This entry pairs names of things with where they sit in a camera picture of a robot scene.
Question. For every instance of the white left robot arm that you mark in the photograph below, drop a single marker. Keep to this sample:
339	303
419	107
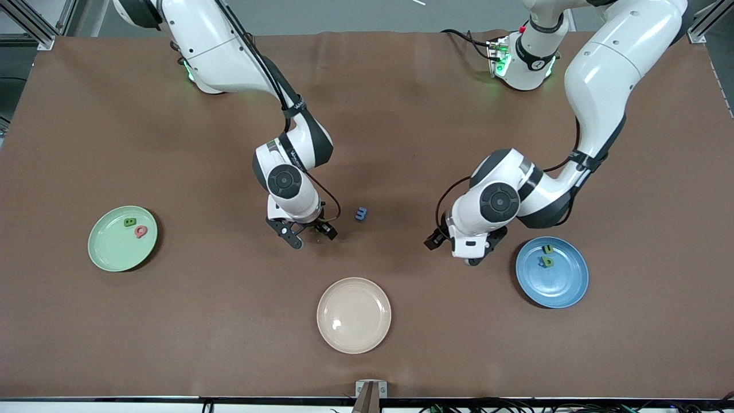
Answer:
608	63

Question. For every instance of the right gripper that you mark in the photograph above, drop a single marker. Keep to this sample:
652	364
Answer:
321	227

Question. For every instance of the beige plate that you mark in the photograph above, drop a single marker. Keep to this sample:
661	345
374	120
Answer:
354	315

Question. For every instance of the green plate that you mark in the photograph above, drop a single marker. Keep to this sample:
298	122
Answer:
114	252

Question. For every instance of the blue plate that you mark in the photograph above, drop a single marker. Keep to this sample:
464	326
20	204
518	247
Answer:
567	287

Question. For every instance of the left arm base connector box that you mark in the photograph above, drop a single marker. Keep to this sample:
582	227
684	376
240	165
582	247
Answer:
498	57

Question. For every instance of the aluminium frame profile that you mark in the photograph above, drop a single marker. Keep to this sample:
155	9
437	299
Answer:
704	23
46	41

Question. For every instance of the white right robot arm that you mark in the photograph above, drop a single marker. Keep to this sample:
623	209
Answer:
212	46

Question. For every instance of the left arm wrist camera bar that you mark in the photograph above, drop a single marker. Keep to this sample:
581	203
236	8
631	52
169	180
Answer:
499	236

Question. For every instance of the arm wrist camera bar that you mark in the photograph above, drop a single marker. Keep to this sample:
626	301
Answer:
287	232
499	236

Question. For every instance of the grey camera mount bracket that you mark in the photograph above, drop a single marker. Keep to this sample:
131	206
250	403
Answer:
360	390

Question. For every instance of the brown table cover mat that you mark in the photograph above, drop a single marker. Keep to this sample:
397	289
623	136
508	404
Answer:
172	344

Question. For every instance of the blue small letter m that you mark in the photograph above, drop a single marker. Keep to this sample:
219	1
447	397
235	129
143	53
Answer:
360	214

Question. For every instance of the right arm wrist camera bar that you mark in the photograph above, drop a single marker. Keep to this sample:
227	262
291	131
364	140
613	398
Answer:
287	232

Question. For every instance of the green capital letter B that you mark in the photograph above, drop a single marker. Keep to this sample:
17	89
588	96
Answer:
131	222

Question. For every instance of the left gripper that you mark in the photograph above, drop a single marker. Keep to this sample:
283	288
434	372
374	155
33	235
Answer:
434	240

